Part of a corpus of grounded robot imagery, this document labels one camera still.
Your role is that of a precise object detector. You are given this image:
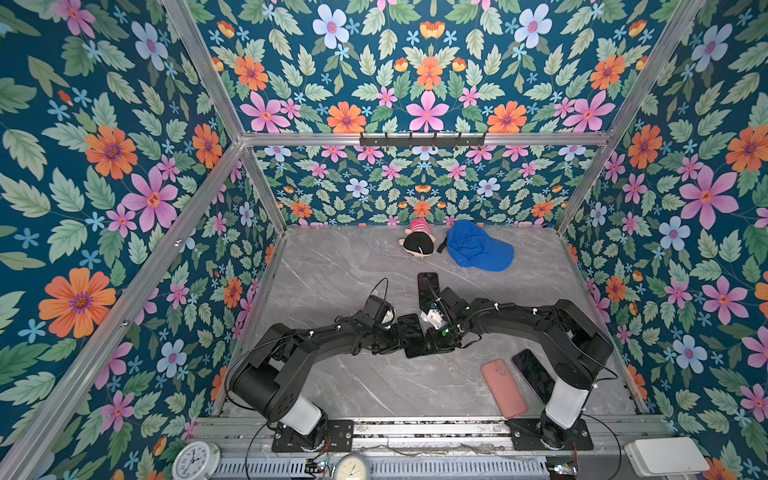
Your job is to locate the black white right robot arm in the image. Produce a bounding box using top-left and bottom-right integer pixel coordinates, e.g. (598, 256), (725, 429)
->
(419, 288), (614, 450)

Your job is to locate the round timer gauge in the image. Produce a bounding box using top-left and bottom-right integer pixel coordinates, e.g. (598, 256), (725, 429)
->
(332, 453), (371, 480)

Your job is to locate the blue baseball cap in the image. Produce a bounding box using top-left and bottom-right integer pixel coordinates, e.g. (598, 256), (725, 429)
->
(437, 220), (515, 272)

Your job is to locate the black hook rail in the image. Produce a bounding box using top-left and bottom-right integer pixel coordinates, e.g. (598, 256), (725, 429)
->
(359, 132), (486, 149)

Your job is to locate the light blue phone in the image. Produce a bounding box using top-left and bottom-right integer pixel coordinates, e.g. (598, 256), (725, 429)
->
(395, 312), (428, 360)

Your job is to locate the white rectangular box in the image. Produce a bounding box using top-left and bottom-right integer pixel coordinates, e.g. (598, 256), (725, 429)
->
(624, 437), (710, 478)

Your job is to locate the plush doll pink striped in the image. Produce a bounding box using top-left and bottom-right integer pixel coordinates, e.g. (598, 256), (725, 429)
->
(399, 218), (436, 258)

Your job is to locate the white round clock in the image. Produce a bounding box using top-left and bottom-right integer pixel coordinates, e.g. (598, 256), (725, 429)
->
(171, 441), (221, 480)

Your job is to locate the black smartphone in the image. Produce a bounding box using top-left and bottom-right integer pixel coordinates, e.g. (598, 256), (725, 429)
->
(418, 272), (440, 312)
(512, 349), (555, 404)

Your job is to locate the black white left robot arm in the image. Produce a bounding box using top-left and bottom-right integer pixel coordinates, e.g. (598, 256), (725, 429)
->
(225, 295), (402, 450)

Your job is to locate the aluminium front rail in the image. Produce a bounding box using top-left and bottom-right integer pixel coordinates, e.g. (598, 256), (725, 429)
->
(190, 415), (675, 453)

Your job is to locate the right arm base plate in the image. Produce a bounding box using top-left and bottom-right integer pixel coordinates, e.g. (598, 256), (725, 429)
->
(505, 418), (594, 451)

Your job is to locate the white vented strip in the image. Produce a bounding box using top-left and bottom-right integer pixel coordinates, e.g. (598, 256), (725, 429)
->
(213, 457), (550, 479)

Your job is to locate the pink phone case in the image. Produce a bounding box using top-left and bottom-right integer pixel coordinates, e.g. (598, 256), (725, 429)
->
(481, 359), (528, 419)

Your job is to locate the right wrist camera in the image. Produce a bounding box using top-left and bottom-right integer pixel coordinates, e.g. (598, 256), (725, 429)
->
(420, 306), (448, 330)

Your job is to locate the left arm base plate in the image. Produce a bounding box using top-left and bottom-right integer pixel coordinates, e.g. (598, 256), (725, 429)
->
(271, 419), (355, 453)

